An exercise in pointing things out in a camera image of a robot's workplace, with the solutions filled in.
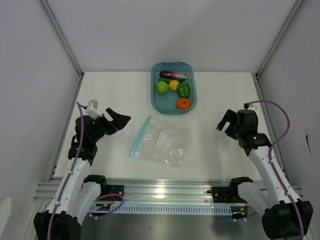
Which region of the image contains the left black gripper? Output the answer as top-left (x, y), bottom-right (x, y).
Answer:
top-left (90, 107), bottom-right (130, 143)

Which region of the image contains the orange toy pumpkin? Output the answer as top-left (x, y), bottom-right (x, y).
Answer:
top-left (176, 98), bottom-right (192, 109)

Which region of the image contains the green toy bell pepper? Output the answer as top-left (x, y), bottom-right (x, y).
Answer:
top-left (177, 82), bottom-right (191, 99)

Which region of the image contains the clear zip top bag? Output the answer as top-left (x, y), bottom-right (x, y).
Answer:
top-left (129, 115), bottom-right (194, 167)

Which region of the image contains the yellow toy lemon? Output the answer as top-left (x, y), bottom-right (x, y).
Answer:
top-left (168, 80), bottom-right (180, 92)

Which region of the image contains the purple toy eggplant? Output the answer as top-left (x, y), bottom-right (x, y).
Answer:
top-left (159, 71), bottom-right (188, 80)

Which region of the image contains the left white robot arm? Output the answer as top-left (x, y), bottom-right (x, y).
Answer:
top-left (33, 105), bottom-right (131, 240)

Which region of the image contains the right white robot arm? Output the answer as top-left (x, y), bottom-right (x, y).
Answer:
top-left (216, 109), bottom-right (314, 240)

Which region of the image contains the teal plastic tray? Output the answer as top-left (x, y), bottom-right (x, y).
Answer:
top-left (151, 62), bottom-right (197, 115)

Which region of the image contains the light green toy cabbage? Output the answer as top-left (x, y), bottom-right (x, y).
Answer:
top-left (156, 81), bottom-right (169, 95)

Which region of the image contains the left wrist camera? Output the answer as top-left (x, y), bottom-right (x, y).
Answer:
top-left (85, 99), bottom-right (102, 120)

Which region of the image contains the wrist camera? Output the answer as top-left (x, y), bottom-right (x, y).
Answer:
top-left (243, 103), bottom-right (259, 112)
top-left (85, 99), bottom-right (102, 120)

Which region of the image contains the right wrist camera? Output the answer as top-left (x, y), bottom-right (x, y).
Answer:
top-left (243, 103), bottom-right (259, 112)

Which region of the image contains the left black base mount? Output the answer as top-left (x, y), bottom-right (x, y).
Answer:
top-left (106, 184), bottom-right (125, 202)

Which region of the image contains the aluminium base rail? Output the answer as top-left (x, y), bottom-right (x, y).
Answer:
top-left (33, 177), bottom-right (305, 205)

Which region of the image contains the white slotted cable duct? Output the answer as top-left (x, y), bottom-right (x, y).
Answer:
top-left (89, 203), bottom-right (245, 216)

